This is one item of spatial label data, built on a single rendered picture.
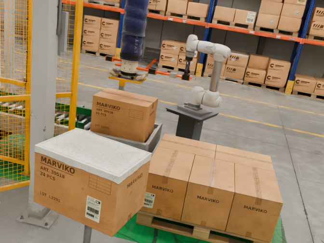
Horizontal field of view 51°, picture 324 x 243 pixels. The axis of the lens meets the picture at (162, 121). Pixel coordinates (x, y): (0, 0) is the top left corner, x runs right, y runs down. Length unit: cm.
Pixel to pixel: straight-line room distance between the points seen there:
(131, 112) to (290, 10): 767
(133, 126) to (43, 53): 127
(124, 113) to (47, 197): 149
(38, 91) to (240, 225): 200
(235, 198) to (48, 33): 197
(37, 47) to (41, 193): 106
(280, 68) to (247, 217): 785
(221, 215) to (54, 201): 148
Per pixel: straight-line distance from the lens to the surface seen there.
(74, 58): 326
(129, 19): 341
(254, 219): 309
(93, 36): 1158
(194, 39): 337
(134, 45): 343
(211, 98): 403
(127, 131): 352
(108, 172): 190
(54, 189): 220
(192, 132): 414
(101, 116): 358
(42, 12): 263
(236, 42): 1176
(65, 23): 273
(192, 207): 305
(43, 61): 267
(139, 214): 320
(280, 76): 1058
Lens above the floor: 193
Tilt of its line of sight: 19 degrees down
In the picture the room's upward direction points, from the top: 9 degrees clockwise
